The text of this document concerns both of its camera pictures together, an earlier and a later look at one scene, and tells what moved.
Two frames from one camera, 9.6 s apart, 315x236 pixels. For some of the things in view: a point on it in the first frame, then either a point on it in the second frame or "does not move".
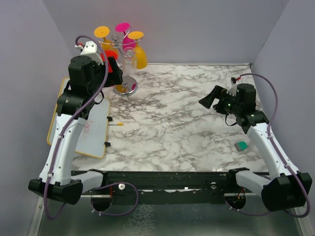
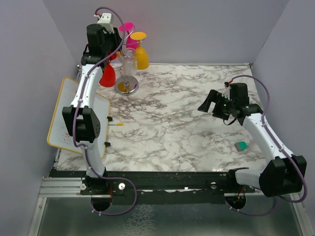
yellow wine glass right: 141,56 does not move
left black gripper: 115,77 → 115,37
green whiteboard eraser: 240,146 does not move
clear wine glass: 129,60 does not move
